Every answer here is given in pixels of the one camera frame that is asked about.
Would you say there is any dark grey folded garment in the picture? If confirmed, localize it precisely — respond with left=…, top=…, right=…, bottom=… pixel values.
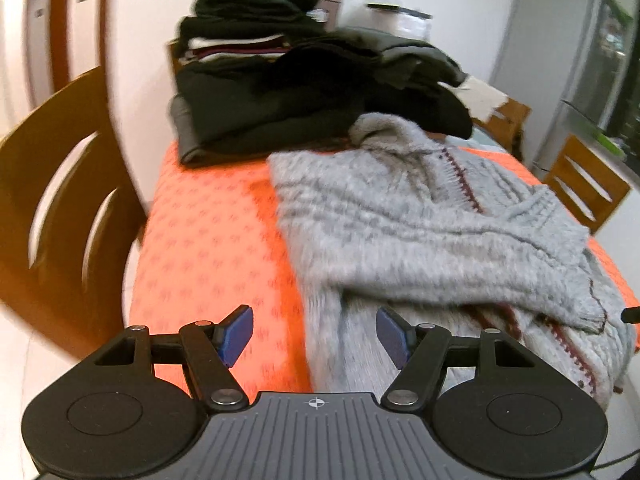
left=295, top=25, right=471, bottom=91

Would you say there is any pile of dark folded clothes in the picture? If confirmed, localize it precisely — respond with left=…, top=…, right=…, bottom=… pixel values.
left=170, top=42, right=473, bottom=168

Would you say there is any wooden chair with paper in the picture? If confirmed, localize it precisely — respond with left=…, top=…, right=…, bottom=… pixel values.
left=472, top=97, right=532, bottom=156

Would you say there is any orange patterned table mat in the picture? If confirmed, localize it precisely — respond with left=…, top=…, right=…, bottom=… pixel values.
left=125, top=140, right=640, bottom=401

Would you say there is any silver refrigerator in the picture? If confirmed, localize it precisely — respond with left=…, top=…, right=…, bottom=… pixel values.
left=530, top=0, right=633, bottom=171

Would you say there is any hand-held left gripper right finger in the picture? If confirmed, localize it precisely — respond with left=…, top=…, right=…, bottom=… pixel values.
left=376, top=307, right=548, bottom=412

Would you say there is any clear plastic bag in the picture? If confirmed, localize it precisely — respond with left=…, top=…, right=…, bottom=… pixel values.
left=367, top=2, right=433, bottom=43

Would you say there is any dark wooden chair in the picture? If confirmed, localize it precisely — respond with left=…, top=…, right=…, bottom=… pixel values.
left=0, top=65, right=151, bottom=361

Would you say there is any grey cabinet with stickers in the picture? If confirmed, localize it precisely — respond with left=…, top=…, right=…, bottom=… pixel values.
left=300, top=0, right=347, bottom=31

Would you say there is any grey fuzzy knit sweater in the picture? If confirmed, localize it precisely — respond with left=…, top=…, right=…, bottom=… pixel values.
left=267, top=112, right=638, bottom=408

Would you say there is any wooden framed door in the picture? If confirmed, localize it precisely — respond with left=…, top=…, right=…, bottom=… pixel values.
left=47, top=0, right=118, bottom=91

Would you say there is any light wooden slatted chair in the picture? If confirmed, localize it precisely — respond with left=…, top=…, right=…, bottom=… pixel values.
left=542, top=135, right=632, bottom=235

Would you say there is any stack of folded dark clothes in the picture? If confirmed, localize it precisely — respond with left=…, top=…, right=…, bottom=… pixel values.
left=177, top=0, right=341, bottom=68

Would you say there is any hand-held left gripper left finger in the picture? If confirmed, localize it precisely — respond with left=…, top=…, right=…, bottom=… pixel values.
left=85, top=305, right=254, bottom=413

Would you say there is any torn white paper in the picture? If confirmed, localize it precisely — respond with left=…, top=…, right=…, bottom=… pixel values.
left=442, top=76, right=510, bottom=121

